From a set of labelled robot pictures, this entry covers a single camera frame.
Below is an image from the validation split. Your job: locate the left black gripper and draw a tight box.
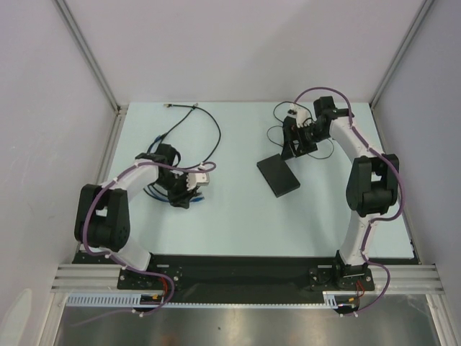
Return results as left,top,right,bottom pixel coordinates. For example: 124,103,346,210
154,171,197,209

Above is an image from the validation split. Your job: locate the black power adapter cable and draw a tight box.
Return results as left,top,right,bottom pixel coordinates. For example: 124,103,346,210
265,101,336,160

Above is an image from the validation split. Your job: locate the black network switch box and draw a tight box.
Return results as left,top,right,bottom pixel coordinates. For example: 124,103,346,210
256,154,300,198

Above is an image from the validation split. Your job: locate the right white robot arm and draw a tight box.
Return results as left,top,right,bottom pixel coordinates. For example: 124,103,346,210
282,97,399,290

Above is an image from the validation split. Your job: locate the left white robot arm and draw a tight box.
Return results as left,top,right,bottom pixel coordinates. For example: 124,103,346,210
74,144,216,288

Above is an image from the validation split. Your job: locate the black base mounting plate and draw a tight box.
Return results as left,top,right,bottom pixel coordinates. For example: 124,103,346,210
71,252,422,306

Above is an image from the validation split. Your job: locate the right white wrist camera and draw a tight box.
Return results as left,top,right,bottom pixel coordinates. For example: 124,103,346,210
289,103,313,128

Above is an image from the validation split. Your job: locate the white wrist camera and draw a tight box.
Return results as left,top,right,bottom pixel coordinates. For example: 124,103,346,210
289,103,313,128
186,161,216,190

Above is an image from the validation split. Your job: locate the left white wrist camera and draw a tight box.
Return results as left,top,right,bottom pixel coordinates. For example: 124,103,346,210
186,161,216,190

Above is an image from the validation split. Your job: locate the white slotted cable duct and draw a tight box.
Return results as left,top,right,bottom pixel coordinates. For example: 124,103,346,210
66,293,164,308

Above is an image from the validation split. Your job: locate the aluminium frame rail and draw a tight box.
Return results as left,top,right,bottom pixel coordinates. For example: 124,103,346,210
51,264,444,294

